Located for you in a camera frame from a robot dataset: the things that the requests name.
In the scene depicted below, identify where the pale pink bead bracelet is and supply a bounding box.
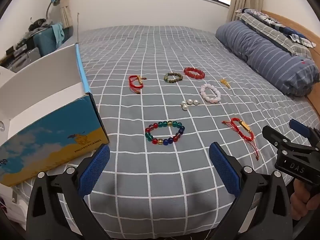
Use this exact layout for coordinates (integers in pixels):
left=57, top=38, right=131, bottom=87
left=200, top=84, right=222, bottom=104

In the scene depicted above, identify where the multicolour glass bead bracelet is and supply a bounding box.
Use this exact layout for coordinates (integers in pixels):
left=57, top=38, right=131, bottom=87
left=145, top=120, right=186, bottom=146

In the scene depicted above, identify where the beige curtain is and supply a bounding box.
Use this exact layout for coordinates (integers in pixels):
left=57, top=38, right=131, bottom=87
left=226, top=0, right=264, bottom=23
left=57, top=0, right=74, bottom=28

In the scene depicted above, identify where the teal cloth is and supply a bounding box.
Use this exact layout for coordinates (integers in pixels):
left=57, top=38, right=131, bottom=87
left=51, top=23, right=65, bottom=48

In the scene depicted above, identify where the blue and yellow cardboard box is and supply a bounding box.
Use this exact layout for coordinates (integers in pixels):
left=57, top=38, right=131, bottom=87
left=0, top=44, right=110, bottom=187

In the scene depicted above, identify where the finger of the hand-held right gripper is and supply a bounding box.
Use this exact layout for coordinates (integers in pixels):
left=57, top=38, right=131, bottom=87
left=289, top=119, right=316, bottom=143
left=262, top=125, right=288, bottom=153

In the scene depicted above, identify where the blue desk lamp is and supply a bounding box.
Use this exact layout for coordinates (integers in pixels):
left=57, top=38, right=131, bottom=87
left=46, top=0, right=61, bottom=21

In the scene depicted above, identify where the red string bracelet wooden bar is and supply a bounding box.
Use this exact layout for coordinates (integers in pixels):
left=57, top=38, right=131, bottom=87
left=129, top=75, right=147, bottom=94

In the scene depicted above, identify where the dark clothes pile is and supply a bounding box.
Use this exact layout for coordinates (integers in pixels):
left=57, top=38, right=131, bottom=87
left=28, top=18, right=53, bottom=32

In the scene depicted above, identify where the blue suitcase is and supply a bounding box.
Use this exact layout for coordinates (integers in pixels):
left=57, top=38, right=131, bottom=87
left=34, top=26, right=66, bottom=57

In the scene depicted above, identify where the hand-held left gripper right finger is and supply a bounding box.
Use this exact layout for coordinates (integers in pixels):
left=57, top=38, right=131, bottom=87
left=209, top=142, right=293, bottom=240

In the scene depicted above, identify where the patterned blue white quilt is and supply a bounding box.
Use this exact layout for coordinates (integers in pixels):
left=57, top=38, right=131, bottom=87
left=235, top=8, right=317, bottom=48

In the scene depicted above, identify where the grey plaid pillow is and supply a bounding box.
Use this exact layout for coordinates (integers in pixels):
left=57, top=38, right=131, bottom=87
left=235, top=12, right=313, bottom=59

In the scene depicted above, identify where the grey storage cabinet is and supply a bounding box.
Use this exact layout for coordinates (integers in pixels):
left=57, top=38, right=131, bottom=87
left=0, top=35, right=41, bottom=73

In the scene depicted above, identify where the olive brown bead bracelet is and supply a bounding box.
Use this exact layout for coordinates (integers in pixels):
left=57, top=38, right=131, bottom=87
left=164, top=72, right=183, bottom=83

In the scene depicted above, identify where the red string bracelet gold plate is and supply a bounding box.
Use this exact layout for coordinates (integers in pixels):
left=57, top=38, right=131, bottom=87
left=222, top=117, right=259, bottom=159

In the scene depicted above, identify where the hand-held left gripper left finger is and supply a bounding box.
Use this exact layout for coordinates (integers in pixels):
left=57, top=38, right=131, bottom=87
left=26, top=145, right=111, bottom=240

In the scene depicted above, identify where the blue striped bolster pillow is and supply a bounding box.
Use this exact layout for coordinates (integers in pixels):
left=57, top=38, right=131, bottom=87
left=215, top=20, right=320, bottom=97

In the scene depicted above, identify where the person's right hand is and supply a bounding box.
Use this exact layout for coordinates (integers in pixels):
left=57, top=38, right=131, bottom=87
left=291, top=180, right=320, bottom=204

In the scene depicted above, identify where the red bead bracelet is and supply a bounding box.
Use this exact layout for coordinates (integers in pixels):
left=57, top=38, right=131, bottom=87
left=184, top=67, right=205, bottom=79

